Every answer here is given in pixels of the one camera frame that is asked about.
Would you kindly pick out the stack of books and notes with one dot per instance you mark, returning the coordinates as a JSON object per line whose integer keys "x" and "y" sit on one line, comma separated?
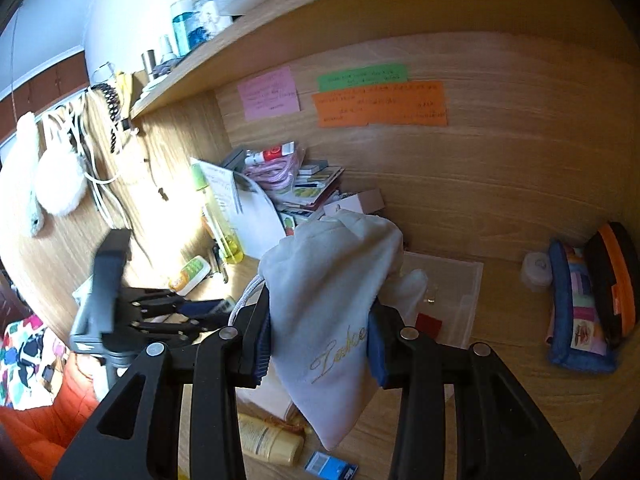
{"x": 310, "y": 190}

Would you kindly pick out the clear jar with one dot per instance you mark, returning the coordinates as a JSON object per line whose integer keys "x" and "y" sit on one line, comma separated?
{"x": 202, "y": 20}

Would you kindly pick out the blue patchwork pencil case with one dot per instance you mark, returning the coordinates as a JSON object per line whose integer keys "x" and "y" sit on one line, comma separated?
{"x": 575, "y": 310}

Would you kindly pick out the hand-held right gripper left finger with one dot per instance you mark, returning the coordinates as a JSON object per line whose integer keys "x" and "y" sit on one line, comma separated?
{"x": 264, "y": 355}

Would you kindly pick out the wooden shelf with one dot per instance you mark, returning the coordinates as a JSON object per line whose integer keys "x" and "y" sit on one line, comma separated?
{"x": 310, "y": 22}

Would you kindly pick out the metal cup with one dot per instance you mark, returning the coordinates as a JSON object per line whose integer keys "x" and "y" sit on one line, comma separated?
{"x": 148, "y": 65}

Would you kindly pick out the pink sticky note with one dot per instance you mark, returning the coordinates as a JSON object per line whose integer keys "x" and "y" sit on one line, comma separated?
{"x": 269, "y": 92}

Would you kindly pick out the black spiral hair band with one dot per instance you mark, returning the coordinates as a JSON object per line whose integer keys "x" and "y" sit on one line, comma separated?
{"x": 114, "y": 115}

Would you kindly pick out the yellow spray bottle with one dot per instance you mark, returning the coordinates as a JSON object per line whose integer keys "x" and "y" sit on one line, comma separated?
{"x": 227, "y": 240}

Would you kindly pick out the black and orange case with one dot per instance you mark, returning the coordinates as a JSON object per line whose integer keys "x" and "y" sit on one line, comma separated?
{"x": 612, "y": 280}

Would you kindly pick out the orange paper note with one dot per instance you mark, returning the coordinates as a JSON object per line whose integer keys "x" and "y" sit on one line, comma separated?
{"x": 380, "y": 105}

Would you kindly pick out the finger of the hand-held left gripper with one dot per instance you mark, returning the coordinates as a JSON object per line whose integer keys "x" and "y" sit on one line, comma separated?
{"x": 200, "y": 305}
{"x": 202, "y": 324}

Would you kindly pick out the yellow cream tube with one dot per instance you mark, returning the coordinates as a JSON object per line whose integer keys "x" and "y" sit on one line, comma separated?
{"x": 267, "y": 440}

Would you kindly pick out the green and white packet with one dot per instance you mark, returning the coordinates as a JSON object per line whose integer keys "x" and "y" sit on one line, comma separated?
{"x": 191, "y": 274}

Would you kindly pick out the small blue box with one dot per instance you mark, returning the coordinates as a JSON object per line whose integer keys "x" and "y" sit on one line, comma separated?
{"x": 330, "y": 464}

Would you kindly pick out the small white bottle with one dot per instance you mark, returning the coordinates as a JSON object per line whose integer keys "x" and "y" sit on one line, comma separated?
{"x": 166, "y": 46}

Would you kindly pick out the red and white tube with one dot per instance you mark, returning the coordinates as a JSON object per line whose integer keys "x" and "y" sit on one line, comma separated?
{"x": 270, "y": 154}

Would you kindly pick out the small white box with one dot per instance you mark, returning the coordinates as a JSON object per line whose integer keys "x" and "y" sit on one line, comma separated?
{"x": 355, "y": 202}

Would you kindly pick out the white round tape roll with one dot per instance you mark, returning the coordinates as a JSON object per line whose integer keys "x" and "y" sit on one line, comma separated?
{"x": 536, "y": 270}

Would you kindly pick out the green paper note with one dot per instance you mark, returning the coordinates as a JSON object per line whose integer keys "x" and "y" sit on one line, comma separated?
{"x": 362, "y": 76}

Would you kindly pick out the clear plastic container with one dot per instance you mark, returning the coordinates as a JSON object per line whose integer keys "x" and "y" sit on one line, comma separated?
{"x": 452, "y": 280}

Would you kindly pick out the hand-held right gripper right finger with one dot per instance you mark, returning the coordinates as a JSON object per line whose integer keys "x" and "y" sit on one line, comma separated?
{"x": 378, "y": 355}

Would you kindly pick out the colourful printed cloth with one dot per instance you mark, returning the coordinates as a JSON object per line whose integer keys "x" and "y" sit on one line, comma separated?
{"x": 22, "y": 360}

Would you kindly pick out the grey box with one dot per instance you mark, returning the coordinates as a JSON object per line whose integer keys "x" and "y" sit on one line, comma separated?
{"x": 234, "y": 159}

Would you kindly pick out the white fluffy pompom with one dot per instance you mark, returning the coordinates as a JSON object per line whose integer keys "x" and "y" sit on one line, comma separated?
{"x": 57, "y": 180}

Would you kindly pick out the red card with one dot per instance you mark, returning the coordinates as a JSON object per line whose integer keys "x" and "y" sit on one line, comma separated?
{"x": 429, "y": 324}

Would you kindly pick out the white paper sheet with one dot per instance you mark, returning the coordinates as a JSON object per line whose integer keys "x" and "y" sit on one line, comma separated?
{"x": 257, "y": 220}

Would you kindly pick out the blue liquid bottle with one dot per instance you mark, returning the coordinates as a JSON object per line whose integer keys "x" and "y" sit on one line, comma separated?
{"x": 181, "y": 27}

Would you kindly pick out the orange cushion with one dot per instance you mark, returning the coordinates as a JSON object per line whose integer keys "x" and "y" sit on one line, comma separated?
{"x": 45, "y": 420}

